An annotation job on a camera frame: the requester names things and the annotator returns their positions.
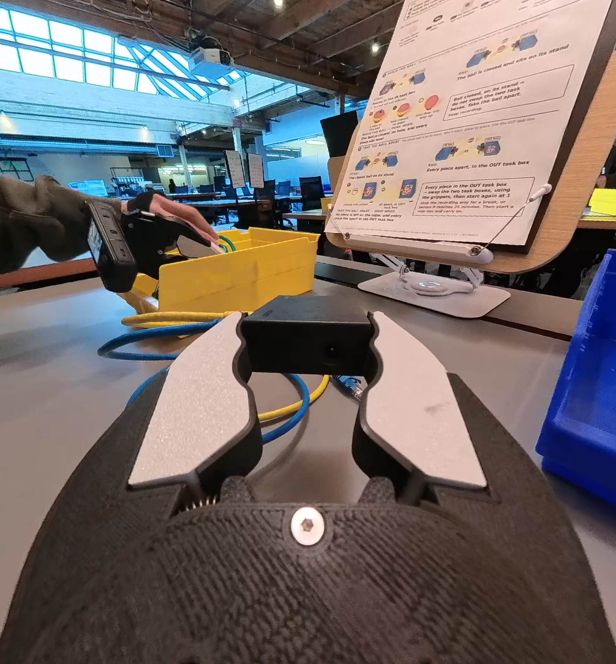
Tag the ceiling projector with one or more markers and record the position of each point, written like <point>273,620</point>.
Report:
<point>212,62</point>

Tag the blue plastic bin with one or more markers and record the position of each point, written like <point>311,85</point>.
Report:
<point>598,404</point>

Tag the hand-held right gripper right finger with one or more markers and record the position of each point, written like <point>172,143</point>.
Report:
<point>422,410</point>

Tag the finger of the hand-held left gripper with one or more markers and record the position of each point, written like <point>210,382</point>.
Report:
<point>196,248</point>

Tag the small yellow bin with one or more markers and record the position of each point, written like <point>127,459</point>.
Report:
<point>614,202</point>

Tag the wooden document stand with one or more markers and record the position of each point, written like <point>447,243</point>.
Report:
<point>588,155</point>

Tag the black network switch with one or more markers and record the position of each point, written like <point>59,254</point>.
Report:
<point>308,327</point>

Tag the black monitor back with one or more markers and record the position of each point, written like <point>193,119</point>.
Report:
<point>339,132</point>

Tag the yellow plastic bin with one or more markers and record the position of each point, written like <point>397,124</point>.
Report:
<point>235,280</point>

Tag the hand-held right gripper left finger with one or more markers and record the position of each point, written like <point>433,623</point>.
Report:
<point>199,410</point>

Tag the person's left hand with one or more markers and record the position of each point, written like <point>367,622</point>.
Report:
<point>183,212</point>

